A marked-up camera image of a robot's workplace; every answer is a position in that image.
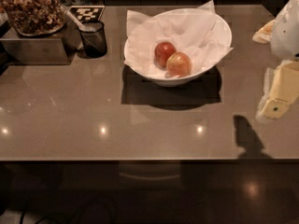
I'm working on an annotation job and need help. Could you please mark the orange red apple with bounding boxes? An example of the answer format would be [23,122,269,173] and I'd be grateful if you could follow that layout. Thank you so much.
[166,52,192,77]

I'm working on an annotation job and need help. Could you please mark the white stirrer sticks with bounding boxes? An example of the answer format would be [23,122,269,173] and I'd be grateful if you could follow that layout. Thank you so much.
[61,5,85,31]

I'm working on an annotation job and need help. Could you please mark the black white marker tag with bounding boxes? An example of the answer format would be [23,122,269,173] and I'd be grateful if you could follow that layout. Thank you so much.
[70,6,105,21]

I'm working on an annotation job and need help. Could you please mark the white paper napkin liner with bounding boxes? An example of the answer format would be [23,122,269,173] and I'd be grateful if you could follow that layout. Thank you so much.
[123,0,235,80]

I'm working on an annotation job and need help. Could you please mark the dark red apple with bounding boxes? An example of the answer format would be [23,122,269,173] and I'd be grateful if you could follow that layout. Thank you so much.
[154,42,177,67]

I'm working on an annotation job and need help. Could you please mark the black mesh cup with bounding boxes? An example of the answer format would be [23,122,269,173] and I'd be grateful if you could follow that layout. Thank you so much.
[78,21,107,58]

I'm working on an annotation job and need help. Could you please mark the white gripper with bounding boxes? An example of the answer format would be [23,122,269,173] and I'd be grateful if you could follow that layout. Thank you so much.
[252,0,299,123]

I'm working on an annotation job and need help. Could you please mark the steel box stand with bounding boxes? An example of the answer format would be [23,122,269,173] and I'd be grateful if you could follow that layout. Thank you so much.
[0,22,81,65]

